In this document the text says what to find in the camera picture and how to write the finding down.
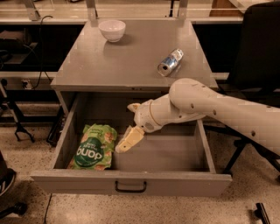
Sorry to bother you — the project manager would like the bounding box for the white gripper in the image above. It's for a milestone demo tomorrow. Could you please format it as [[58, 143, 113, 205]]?
[[115, 101, 155, 153]]

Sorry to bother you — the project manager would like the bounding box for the green rice chip bag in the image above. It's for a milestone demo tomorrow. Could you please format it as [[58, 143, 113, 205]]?
[[67, 123, 117, 171]]

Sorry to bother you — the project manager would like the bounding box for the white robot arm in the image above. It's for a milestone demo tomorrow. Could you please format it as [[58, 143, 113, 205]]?
[[115, 78, 280, 155]]

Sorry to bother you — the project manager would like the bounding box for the open grey top drawer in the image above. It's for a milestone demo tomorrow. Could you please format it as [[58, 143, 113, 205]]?
[[31, 93, 232, 197]]

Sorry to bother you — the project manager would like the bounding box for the grey drawer cabinet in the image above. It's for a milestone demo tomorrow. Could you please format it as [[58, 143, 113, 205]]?
[[52, 19, 217, 113]]

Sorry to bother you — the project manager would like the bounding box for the silver blue soda can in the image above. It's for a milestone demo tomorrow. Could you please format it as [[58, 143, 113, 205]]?
[[157, 48, 184, 77]]

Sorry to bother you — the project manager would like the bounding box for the white bowl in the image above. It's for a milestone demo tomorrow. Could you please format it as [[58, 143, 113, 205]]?
[[98, 20, 126, 42]]

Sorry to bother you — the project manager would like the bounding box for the black stand leg left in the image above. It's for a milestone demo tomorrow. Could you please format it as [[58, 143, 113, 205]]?
[[0, 79, 35, 143]]

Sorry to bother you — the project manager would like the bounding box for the black office chair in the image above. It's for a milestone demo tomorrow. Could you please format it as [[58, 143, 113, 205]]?
[[204, 1, 280, 183]]

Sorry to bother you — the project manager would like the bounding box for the black wheeled base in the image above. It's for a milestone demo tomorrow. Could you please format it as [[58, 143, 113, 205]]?
[[0, 151, 27, 219]]

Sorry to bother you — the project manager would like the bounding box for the black drawer handle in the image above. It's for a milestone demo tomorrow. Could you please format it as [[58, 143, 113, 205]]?
[[115, 181, 147, 193]]

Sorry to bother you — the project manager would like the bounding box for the black cable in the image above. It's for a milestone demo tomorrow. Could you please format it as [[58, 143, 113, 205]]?
[[21, 15, 54, 91]]

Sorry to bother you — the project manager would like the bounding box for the wall power outlet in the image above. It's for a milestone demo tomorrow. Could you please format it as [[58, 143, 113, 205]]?
[[22, 80, 32, 89]]

